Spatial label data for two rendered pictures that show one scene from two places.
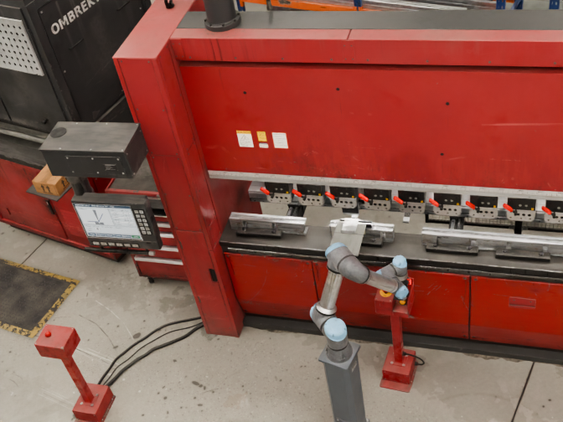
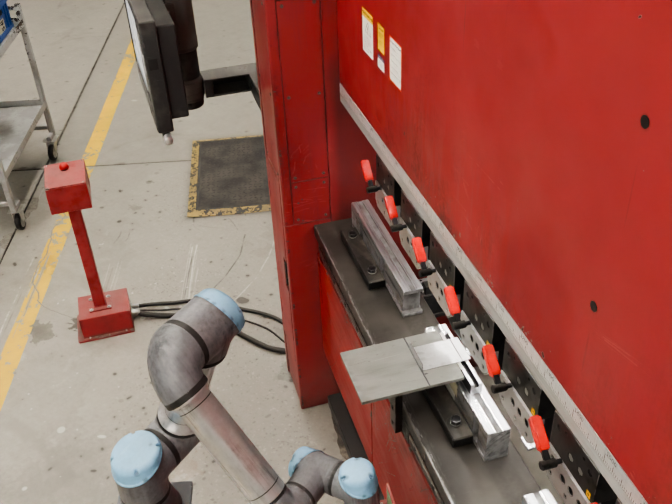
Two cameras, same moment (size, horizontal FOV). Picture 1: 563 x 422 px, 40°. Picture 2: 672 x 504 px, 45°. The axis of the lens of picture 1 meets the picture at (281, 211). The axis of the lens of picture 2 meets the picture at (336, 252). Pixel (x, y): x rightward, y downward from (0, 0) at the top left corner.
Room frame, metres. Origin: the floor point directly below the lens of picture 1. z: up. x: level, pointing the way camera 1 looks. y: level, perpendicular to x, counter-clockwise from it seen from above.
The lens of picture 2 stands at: (2.26, -1.41, 2.41)
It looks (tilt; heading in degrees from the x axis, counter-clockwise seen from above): 36 degrees down; 52
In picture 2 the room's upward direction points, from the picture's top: 3 degrees counter-clockwise
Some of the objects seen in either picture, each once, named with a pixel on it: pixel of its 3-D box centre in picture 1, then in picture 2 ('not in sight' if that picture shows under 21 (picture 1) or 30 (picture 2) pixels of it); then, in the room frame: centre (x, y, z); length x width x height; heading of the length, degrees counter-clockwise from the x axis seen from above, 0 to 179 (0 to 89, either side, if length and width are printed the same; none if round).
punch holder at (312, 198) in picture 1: (312, 190); (425, 227); (3.48, -0.20, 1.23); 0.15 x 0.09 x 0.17; 67
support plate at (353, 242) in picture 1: (347, 239); (400, 365); (3.26, -0.35, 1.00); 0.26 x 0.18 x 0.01; 157
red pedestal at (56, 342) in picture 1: (74, 373); (85, 251); (3.14, 1.49, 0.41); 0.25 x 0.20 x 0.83; 157
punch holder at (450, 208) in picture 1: (447, 199); (589, 465); (3.17, -0.94, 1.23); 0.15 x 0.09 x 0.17; 67
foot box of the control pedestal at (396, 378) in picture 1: (398, 368); not in sight; (2.94, -0.54, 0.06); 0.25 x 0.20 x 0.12; 152
